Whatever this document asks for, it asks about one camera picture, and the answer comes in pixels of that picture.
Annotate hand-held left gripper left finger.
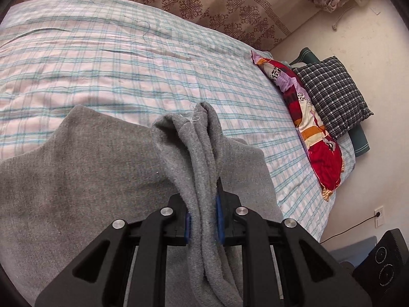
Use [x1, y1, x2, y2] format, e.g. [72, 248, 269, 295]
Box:
[35, 193, 192, 307]

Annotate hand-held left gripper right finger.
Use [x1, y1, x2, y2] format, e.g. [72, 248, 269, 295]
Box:
[215, 179, 373, 307]

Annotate grey pants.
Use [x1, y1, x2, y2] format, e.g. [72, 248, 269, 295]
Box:
[0, 102, 283, 307]

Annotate red patterned pillow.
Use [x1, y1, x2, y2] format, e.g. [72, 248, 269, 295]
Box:
[251, 49, 346, 202]

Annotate grey-blue flat box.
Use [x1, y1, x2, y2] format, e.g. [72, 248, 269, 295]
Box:
[330, 236, 378, 265]

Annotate dark plaid pillow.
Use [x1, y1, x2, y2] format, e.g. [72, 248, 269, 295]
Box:
[292, 56, 374, 139]

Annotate black electric appliance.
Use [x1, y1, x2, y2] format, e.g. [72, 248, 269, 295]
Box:
[351, 228, 409, 307]

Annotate bed with plaid sheet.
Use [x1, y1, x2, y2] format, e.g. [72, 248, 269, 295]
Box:
[0, 0, 357, 240]

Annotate patterned beige curtain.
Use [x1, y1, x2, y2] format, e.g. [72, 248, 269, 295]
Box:
[24, 0, 291, 52]

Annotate black power cable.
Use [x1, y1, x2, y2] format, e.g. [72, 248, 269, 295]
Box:
[320, 215, 377, 245]

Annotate white curtain cord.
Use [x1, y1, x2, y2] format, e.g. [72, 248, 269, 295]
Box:
[332, 5, 356, 30]

